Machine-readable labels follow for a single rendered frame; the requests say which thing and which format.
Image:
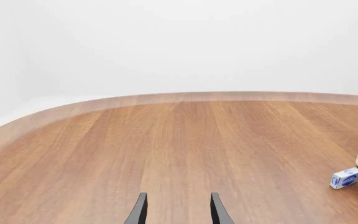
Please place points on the white blue cream cheese box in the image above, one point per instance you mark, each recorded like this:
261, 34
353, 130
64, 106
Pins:
346, 178

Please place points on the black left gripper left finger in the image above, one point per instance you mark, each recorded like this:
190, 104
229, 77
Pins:
139, 211

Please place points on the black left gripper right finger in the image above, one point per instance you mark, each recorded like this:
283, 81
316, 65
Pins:
218, 212

